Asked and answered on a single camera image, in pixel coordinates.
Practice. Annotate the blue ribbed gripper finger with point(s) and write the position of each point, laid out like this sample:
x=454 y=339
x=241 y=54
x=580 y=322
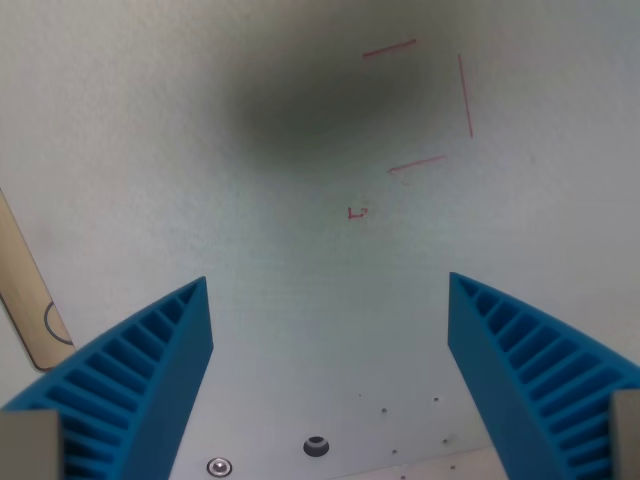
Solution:
x=150 y=380
x=525 y=380

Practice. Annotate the silver screw head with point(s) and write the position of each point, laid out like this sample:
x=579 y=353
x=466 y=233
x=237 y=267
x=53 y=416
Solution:
x=219 y=467

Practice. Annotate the light wooden board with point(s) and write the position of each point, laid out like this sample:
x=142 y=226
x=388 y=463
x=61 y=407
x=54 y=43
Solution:
x=25 y=295

